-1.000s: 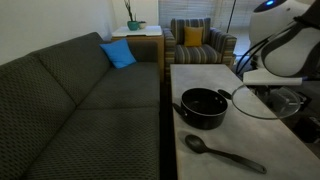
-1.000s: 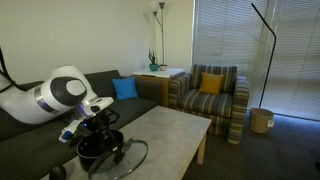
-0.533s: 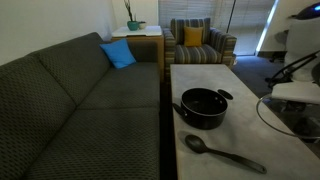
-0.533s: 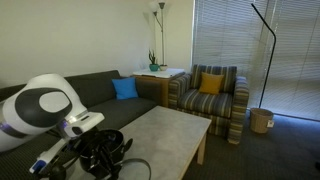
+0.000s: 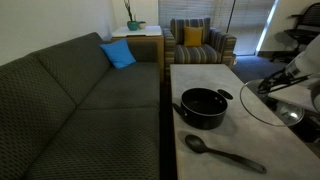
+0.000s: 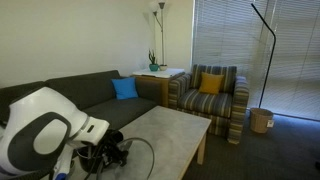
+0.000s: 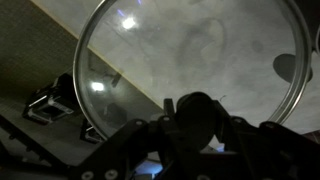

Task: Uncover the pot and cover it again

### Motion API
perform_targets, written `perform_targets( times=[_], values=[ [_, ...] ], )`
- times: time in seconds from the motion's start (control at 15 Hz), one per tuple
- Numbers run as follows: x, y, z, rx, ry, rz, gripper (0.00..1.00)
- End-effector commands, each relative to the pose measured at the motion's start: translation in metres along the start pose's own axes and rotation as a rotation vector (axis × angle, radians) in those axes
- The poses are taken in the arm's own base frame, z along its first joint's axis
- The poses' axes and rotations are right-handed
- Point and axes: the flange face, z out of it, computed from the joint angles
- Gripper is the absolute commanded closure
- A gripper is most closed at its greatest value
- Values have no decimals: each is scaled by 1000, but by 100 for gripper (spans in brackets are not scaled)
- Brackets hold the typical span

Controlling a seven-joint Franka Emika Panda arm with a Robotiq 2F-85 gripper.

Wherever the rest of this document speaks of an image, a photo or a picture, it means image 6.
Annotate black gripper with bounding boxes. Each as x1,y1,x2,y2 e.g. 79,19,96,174
99,129,129,167

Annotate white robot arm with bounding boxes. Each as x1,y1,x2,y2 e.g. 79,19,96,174
0,87,128,180

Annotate black cooking pot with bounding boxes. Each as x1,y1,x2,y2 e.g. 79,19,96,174
77,143,119,173

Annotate dark grey fabric sofa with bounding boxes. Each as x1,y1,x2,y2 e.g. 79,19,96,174
0,70,161,130

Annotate grey coffee table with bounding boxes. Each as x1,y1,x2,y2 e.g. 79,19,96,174
40,105,213,180

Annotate blue throw pillow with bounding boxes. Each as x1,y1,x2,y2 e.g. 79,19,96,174
112,77,138,100

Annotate wooden side table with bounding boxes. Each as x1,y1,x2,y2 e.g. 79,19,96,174
132,68,185,107

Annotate teal potted plant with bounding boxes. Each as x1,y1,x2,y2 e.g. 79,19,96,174
148,51,159,72

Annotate small white bowl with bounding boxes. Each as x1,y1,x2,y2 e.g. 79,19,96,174
159,65,168,71

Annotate striped armchair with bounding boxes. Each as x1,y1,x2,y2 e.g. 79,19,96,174
168,64,249,144

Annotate mustard yellow cushion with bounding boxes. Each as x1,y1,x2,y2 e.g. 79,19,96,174
199,72,224,94

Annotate beige wicker waste basket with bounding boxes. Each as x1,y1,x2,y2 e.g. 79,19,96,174
250,108,273,133

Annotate white floor lamp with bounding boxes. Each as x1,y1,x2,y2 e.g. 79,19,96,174
149,0,166,66

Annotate white window blinds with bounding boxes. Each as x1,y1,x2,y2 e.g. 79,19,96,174
192,0,320,120

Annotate black bent floor lamp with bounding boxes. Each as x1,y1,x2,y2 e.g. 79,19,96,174
250,2,277,110

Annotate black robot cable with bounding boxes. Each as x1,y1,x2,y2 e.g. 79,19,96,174
83,137,156,180

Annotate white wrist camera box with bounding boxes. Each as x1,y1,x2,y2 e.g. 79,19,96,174
53,145,73,180

